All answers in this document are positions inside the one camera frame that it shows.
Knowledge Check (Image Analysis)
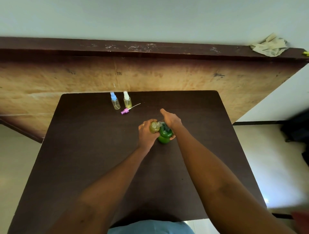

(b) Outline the person's right hand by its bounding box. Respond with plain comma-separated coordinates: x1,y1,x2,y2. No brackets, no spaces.
160,108,183,141

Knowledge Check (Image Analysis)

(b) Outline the person's left hand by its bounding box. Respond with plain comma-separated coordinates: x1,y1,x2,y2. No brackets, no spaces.
138,119,160,152

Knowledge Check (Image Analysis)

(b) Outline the green pump bottle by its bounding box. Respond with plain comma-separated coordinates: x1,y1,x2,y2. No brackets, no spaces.
157,122,173,145

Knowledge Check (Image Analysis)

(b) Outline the small bottle with yellow liquid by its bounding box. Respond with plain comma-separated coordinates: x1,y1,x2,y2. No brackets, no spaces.
149,121,162,134

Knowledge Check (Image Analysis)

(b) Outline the person's left forearm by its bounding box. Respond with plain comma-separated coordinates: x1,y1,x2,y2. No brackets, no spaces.
47,146,151,234

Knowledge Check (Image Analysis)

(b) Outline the person's right forearm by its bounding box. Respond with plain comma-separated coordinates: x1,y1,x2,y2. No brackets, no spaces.
172,125,291,234

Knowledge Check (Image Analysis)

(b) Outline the purple spray pump head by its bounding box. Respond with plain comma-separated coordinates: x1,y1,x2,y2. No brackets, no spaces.
121,103,141,115

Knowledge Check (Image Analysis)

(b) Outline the clear spray bottle white cap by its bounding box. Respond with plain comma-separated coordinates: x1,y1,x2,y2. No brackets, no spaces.
123,91,133,109

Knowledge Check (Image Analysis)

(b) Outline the clear spray bottle blue cap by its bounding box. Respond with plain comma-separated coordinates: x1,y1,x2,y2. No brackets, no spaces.
110,92,121,110

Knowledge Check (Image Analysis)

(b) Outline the large wooden board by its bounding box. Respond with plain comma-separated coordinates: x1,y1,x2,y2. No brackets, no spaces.
0,37,309,144

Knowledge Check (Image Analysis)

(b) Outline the light blue shirt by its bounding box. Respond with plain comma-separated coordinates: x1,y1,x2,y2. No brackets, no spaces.
107,220,195,234

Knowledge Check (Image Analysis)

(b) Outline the black bag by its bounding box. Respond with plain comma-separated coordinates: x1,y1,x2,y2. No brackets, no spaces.
280,110,309,167

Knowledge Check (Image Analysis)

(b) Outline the crumpled beige cloth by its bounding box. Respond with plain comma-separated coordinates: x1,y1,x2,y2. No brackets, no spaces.
250,33,290,57

